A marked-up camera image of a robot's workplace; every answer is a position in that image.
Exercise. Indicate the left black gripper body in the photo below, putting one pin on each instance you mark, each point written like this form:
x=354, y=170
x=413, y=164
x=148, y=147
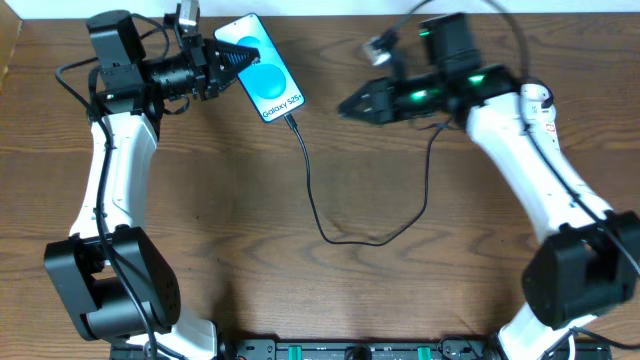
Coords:
x=209, y=66

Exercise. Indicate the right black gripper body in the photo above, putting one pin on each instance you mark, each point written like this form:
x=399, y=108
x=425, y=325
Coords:
x=388, y=100

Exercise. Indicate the blue screen Galaxy smartphone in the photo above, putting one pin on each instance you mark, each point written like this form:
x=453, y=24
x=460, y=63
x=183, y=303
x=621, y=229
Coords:
x=268, y=83

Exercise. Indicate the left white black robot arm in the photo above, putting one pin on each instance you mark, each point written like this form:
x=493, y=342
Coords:
x=112, y=280

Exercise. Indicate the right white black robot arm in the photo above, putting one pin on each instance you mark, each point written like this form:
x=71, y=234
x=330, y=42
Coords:
x=587, y=262

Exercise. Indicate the white charger plug adapter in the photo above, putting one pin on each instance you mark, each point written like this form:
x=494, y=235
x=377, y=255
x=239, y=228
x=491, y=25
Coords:
x=537, y=103

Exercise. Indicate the white power strip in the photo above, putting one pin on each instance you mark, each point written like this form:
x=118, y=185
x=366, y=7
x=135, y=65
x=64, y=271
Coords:
x=547, y=135

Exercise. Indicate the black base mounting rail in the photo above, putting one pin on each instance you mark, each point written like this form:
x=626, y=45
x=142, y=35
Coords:
x=449, y=348

